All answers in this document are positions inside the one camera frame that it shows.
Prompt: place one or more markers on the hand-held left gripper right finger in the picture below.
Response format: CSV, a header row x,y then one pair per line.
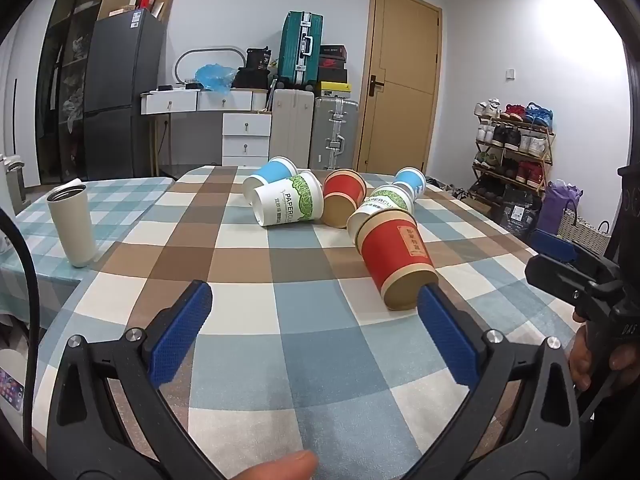
x,y
450,336

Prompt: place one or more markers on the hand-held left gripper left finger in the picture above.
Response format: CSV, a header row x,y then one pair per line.
x,y
184,331

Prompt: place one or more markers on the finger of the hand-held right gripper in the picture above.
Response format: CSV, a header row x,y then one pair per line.
x,y
552,276
552,244

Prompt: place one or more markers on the red paper cup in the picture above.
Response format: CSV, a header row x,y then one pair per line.
x,y
345,191
395,260

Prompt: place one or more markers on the white green-leaf paper cup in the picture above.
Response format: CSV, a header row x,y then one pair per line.
x,y
295,203
385,200

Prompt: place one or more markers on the blue paper cup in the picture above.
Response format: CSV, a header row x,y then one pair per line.
x,y
412,180
272,170

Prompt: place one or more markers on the person's right hand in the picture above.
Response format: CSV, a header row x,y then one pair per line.
x,y
581,360

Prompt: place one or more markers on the person's left hand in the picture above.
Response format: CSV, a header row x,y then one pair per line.
x,y
272,467

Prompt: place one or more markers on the wicker basket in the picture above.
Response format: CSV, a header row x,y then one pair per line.
x,y
575,227

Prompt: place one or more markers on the purple bag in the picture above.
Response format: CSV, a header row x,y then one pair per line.
x,y
557,205

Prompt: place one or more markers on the black plastic bag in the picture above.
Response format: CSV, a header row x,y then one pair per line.
x,y
520,212

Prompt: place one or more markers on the wooden shoe rack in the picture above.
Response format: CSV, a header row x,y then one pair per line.
x,y
547,152

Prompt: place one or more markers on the rows of shoes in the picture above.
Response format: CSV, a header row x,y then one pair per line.
x,y
515,137

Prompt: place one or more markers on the brown blue plaid tablecloth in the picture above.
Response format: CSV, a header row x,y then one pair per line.
x,y
300,310

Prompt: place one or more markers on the teal checked tablecloth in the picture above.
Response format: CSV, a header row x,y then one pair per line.
x,y
115,205

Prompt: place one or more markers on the white steel tumbler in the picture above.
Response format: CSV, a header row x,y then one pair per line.
x,y
74,230

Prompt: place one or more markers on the smartphone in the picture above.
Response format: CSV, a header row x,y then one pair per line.
x,y
11,389

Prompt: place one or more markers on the white drawer cabinet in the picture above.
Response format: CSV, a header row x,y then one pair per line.
x,y
246,135

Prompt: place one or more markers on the wooden door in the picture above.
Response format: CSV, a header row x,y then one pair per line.
x,y
400,80

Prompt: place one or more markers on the white vanity desk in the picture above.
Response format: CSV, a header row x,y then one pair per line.
x,y
170,102

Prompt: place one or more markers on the white suitcase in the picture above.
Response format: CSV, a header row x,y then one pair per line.
x,y
291,127

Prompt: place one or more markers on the silver suitcase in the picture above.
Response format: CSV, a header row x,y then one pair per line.
x,y
334,130

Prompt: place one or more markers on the grey refrigerator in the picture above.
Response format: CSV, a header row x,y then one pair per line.
x,y
120,100

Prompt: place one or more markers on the blue plastic bag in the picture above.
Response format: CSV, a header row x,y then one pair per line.
x,y
216,77

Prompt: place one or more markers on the oval mirror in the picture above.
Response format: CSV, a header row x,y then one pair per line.
x,y
186,60

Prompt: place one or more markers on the stack of shoe boxes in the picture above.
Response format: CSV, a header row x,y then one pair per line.
x,y
332,72

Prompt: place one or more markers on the dark glass cabinet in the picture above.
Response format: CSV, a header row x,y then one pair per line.
x,y
62,70

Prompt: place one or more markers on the teal suitcase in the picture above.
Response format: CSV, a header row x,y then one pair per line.
x,y
299,45

